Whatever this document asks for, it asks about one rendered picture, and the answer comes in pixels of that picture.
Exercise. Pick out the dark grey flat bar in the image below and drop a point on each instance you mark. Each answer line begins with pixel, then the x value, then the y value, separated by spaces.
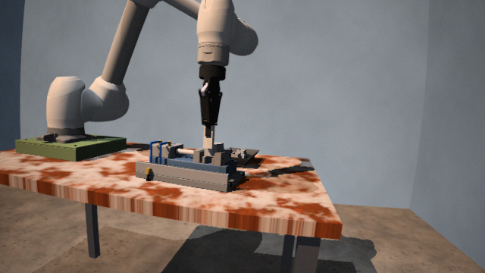
pixel 206 159

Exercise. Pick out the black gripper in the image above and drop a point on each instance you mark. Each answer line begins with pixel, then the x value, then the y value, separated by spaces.
pixel 210 99

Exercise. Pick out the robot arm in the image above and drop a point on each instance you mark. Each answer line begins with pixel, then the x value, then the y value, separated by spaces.
pixel 70 104

